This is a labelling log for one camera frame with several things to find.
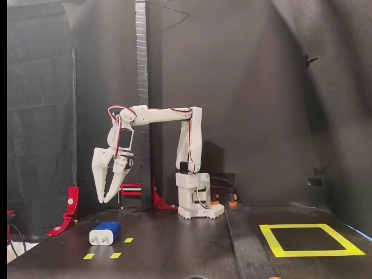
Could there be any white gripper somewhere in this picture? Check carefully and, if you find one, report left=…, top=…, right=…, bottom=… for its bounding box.
left=92, top=146, right=135, bottom=204

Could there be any blue white USB charger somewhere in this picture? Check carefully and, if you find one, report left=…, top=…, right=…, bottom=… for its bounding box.
left=88, top=221, right=121, bottom=246

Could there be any red screw clamp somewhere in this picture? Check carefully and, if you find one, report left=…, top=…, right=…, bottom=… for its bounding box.
left=117, top=183, right=143, bottom=204

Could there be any black cloth curtain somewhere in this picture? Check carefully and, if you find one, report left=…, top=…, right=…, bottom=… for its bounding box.
left=7, top=0, right=78, bottom=242

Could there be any black table strip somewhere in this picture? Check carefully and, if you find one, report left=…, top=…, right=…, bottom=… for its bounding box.
left=225, top=208, right=280, bottom=279

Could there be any yellow tape square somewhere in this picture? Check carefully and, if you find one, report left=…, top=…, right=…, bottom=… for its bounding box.
left=259, top=223, right=366, bottom=258

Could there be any black curtain clip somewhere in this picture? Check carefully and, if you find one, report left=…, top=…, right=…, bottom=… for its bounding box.
left=304, top=53, right=319, bottom=68

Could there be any red metal angle bracket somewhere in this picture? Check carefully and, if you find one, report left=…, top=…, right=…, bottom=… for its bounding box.
left=45, top=187, right=80, bottom=237

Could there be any red metal corner bracket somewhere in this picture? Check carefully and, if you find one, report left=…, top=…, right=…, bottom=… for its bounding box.
left=152, top=177, right=180, bottom=210

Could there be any thin black cable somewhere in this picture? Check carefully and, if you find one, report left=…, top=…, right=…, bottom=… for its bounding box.
left=7, top=223, right=27, bottom=259

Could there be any black vertical post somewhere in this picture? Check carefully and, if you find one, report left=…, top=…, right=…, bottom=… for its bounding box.
left=135, top=0, right=153, bottom=212

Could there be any black power cable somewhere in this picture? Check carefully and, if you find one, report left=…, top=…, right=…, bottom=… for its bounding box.
left=210, top=174, right=248, bottom=206

